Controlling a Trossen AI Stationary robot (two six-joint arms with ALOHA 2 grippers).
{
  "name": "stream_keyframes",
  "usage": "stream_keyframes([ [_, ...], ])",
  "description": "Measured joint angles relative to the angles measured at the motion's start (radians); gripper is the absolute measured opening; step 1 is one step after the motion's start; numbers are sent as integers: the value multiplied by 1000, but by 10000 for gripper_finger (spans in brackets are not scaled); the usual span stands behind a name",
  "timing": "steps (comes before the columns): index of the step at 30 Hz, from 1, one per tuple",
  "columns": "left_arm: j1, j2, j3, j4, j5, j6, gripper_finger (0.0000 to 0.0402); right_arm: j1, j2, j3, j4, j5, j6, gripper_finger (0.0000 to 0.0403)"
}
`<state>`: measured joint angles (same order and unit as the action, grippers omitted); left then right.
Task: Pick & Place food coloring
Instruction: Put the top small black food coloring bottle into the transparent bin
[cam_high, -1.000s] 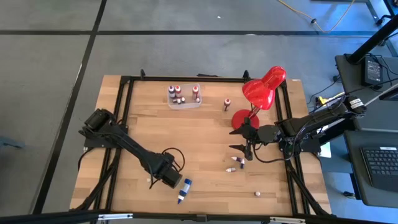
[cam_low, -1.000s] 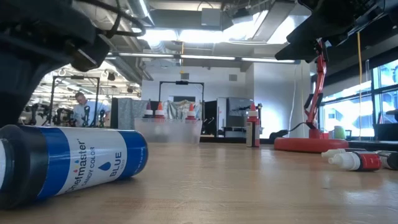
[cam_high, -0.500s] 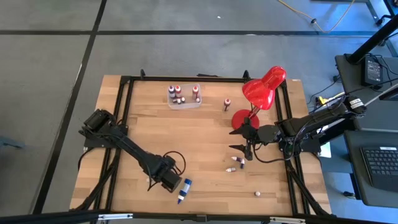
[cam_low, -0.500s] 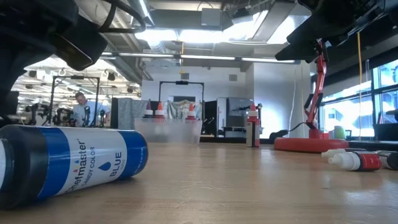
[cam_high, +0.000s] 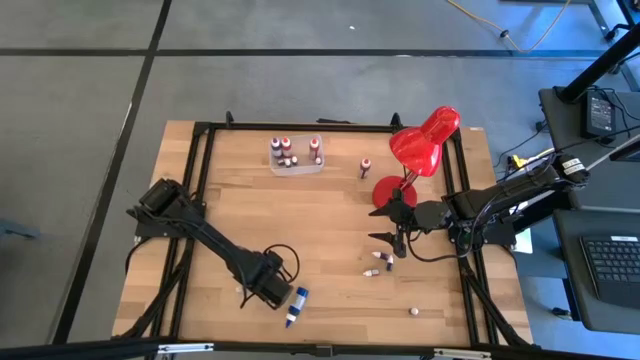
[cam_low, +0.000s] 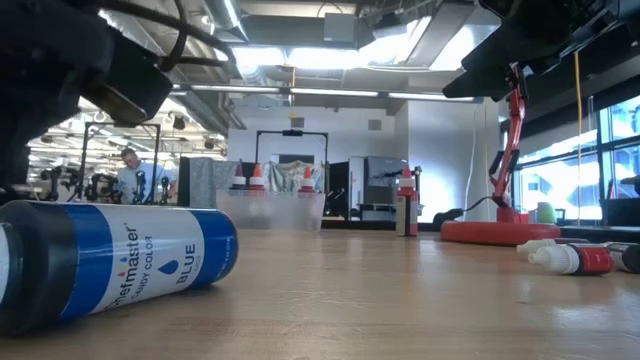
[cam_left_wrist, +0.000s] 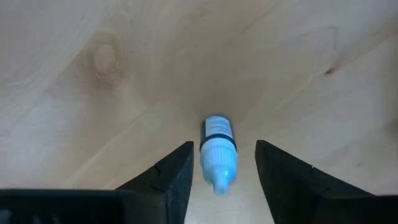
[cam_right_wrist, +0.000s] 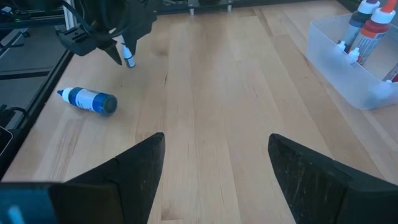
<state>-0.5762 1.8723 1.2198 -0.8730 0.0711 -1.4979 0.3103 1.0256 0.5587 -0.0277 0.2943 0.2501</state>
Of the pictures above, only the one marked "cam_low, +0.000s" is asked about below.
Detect long ceiling light strip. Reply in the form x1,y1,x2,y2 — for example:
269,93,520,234
189,83,282,95
288,87,380,98
386,91,477,103

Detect black lamp cable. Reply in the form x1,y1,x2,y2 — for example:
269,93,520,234
432,195,497,229

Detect black camera rig frame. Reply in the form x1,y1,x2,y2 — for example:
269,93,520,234
254,128,330,194
79,121,162,205

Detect small red food coloring bottle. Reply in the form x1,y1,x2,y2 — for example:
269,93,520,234
527,243,615,277

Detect black furniture piece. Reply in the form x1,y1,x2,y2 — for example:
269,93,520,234
598,174,640,228

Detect red desk lamp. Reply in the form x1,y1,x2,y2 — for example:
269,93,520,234
439,62,562,247

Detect large blue food coloring bottle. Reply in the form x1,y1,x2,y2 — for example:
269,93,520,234
0,199,240,337

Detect large purple food coloring bottle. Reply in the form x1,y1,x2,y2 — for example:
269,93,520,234
229,158,250,192

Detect person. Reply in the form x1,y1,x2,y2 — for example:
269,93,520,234
115,147,179,205

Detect small green object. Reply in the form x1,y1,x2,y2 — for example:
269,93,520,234
536,201,558,225

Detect black background robot arms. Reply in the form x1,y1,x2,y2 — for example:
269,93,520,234
39,166,121,204

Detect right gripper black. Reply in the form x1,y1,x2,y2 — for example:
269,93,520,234
442,0,640,100

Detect crumpled silver cloth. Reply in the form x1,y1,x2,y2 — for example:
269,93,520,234
263,159,327,194

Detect black upright panel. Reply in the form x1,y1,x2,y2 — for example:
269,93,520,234
327,160,352,219

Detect small black food coloring bottle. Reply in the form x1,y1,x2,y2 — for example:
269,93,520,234
601,241,640,275

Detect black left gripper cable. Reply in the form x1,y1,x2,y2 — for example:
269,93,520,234
97,0,237,74

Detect silver ventilation duct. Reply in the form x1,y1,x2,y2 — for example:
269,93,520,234
97,0,249,137

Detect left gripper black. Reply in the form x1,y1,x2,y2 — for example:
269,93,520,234
0,0,174,203

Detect grey partition panel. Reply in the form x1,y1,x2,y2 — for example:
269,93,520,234
178,156,239,210

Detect small white-capped food coloring bottle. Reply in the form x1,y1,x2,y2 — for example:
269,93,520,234
516,237,592,255

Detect clear plastic container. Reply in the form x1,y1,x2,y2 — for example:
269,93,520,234
215,188,327,233

